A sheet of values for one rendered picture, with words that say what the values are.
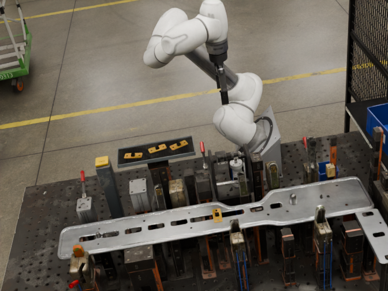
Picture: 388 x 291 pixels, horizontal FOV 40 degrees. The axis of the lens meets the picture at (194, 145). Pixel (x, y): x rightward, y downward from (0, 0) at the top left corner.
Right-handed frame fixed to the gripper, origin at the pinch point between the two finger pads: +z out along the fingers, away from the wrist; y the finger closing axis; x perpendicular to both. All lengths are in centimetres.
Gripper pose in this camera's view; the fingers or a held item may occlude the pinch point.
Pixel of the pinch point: (222, 93)
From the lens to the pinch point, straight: 229.0
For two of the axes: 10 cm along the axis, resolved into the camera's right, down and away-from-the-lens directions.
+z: 1.3, 8.0, 5.9
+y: 1.1, 5.8, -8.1
